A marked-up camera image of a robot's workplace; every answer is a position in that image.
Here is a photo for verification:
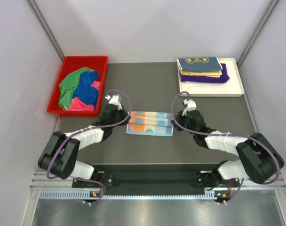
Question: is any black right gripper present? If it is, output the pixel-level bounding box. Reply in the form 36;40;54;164
171;110;197;136

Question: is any royal blue towel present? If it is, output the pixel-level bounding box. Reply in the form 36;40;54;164
73;71;99;106

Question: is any light blue patterned towel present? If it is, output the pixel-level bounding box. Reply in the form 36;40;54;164
126;111;173;137

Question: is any yellow and blue cartoon towel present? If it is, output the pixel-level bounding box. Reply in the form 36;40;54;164
177;57;222;72

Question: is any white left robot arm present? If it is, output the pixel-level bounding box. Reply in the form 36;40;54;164
38;104;130;187

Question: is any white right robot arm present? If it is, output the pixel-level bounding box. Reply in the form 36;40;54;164
171;110;285;186

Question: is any pink towel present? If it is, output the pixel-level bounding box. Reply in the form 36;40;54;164
68;81;101;112

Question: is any red plastic bin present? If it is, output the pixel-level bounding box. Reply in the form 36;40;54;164
47;56;108;117

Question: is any cream folded towel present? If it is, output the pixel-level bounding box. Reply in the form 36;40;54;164
179;71;222;78

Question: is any purple folded towel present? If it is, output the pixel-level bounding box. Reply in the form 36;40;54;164
180;63;230;84

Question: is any white plastic tray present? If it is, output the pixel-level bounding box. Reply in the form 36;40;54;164
178;58;245;97

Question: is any green towel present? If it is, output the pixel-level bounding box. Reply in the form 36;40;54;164
58;67;94;111

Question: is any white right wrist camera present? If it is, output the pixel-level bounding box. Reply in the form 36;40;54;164
182;99;197;116

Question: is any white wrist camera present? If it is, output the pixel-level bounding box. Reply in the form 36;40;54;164
105;95;122;110
182;99;197;116

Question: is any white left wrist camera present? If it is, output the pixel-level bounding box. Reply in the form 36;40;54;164
105;95;122;110

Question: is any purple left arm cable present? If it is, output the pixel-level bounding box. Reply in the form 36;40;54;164
46;89;132;205

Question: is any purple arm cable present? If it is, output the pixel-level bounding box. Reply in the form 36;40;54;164
171;91;281;204
46;89;132;205

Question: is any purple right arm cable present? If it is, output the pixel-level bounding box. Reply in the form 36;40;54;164
171;91;281;204

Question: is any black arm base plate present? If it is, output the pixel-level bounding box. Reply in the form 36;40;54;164
72;163;247;196

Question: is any grey slotted cable duct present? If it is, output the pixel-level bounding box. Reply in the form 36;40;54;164
39;190;228;201

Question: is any aluminium front rail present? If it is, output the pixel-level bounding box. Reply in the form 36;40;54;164
30;171;286;191

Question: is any left aluminium frame post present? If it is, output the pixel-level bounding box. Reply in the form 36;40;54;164
26;0;65;62

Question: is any aluminium frame post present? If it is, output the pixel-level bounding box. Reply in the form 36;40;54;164
26;0;65;62
237;0;281;66

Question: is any right aluminium frame post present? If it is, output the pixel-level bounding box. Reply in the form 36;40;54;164
237;0;281;66

